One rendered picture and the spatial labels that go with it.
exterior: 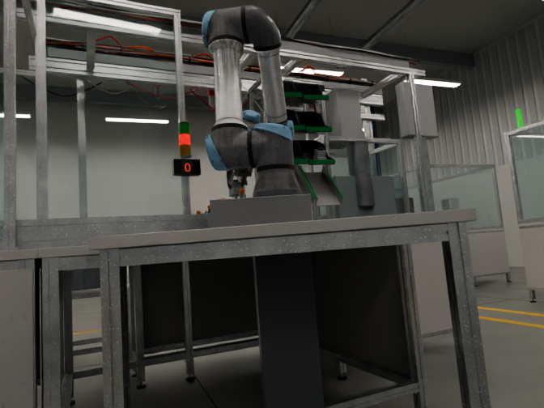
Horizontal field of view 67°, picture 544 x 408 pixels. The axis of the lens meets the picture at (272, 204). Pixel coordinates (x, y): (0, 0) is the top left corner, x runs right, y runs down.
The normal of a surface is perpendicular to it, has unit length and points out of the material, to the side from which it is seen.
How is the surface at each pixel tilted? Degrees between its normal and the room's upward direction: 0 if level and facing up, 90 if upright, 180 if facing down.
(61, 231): 90
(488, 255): 90
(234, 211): 90
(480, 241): 90
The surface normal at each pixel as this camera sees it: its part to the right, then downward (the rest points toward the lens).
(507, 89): -0.93, 0.03
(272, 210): 0.00, -0.12
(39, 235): 0.41, -0.14
